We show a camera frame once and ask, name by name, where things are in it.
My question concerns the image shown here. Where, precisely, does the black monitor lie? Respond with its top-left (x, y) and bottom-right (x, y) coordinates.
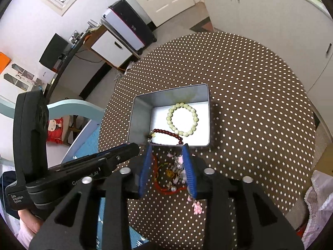
top-left (39, 33), bottom-right (69, 71)

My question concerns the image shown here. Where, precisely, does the pale green bead bracelet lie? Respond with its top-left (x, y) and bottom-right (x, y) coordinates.
top-left (166, 103), bottom-right (199, 137)

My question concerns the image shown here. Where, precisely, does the orange box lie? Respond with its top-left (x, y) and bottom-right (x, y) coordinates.
top-left (0, 52), bottom-right (12, 74)

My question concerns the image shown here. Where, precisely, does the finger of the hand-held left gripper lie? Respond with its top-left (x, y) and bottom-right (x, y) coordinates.
top-left (97, 144), bottom-right (130, 157)
top-left (100, 143), bottom-right (140, 172)

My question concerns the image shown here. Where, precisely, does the white cupboard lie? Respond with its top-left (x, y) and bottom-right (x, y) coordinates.
top-left (194, 0), bottom-right (333, 118)

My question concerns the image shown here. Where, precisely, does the light blue wooden chair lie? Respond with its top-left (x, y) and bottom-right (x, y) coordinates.
top-left (0, 95), bottom-right (104, 162)

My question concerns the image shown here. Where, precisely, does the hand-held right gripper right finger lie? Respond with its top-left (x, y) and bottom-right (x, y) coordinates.
top-left (181, 144), bottom-right (305, 250)

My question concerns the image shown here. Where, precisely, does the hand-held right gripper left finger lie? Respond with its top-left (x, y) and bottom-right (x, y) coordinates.
top-left (29, 144), bottom-right (153, 250)

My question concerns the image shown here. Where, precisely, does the person's left hand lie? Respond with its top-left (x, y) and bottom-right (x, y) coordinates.
top-left (18, 210), bottom-right (43, 233)

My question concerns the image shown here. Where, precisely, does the white drawer cabinet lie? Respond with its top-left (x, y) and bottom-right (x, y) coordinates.
top-left (91, 30), bottom-right (136, 68)

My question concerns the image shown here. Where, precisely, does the silver metal tin box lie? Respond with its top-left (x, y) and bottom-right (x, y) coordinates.
top-left (127, 83), bottom-right (211, 148)

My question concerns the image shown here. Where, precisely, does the teal seat cushion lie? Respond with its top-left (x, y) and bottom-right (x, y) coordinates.
top-left (62, 125), bottom-right (102, 162)

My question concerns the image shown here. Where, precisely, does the person's left forearm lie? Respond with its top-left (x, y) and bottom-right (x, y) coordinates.
top-left (16, 219), bottom-right (39, 248)

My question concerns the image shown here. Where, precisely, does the dark red bead bracelet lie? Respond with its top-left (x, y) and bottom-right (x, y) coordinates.
top-left (148, 128), bottom-right (184, 146)

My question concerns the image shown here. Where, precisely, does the orange cable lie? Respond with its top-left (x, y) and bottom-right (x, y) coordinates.
top-left (108, 61), bottom-right (127, 72)

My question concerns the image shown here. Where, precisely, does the red string bracelet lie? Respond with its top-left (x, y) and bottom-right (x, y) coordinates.
top-left (152, 154), bottom-right (188, 196)

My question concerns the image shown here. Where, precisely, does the dark desk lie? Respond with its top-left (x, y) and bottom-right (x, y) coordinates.
top-left (44, 29), bottom-right (104, 99)

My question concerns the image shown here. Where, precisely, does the red printed bag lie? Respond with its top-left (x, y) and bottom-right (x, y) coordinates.
top-left (47, 117), bottom-right (64, 144)

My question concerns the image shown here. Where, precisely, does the black and white suitcase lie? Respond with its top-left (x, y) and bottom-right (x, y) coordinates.
top-left (101, 0), bottom-right (157, 50)

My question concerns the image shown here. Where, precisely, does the white picture box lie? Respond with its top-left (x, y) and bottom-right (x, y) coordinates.
top-left (0, 62), bottom-right (35, 92)

